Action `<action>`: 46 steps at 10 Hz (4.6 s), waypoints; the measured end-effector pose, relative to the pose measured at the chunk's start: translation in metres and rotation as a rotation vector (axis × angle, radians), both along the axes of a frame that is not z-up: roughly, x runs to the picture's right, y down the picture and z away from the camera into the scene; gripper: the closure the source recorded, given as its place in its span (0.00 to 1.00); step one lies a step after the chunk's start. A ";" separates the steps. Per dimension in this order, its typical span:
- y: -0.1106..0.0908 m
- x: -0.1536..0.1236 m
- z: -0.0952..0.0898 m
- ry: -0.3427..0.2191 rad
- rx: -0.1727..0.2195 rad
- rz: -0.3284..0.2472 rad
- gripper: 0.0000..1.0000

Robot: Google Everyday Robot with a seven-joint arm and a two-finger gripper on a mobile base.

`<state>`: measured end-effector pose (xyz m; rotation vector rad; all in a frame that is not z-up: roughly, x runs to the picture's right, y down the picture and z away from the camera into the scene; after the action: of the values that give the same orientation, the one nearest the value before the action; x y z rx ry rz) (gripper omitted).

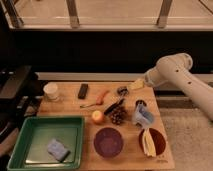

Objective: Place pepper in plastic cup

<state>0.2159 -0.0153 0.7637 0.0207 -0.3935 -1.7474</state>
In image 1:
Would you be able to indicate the blue white plastic container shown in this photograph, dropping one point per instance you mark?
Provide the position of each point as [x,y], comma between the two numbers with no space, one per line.
[142,116]

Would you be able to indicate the dark grape bunch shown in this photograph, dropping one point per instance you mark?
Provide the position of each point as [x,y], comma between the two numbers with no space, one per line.
[118,115]

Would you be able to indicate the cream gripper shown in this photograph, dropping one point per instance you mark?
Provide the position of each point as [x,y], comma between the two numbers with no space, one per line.
[137,84]

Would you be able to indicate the yellow banana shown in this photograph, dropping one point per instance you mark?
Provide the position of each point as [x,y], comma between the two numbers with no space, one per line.
[148,143]

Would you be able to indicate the black rectangular block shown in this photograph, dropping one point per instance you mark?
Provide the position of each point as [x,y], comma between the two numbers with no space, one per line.
[83,91]

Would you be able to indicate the yellow red apple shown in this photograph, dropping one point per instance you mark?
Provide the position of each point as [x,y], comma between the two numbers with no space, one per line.
[97,117]

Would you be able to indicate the purple bowl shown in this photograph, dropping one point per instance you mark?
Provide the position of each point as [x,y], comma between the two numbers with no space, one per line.
[108,142]

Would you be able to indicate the small black metal clip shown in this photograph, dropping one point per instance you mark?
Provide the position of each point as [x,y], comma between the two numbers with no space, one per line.
[122,91]

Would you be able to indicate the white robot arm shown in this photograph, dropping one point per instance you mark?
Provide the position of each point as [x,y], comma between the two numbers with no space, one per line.
[175,69]

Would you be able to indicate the blue sponge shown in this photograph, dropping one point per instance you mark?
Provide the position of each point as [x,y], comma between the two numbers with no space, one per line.
[57,150]

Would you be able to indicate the small dark round object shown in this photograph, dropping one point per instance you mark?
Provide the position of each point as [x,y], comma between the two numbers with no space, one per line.
[140,102]

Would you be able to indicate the wooden cutting board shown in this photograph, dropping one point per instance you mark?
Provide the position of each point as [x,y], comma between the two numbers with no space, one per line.
[131,157]

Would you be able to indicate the orange red pepper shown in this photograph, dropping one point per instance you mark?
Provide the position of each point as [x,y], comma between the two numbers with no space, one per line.
[100,98]

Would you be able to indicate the green plastic tray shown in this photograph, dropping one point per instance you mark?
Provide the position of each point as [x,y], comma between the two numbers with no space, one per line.
[30,151]

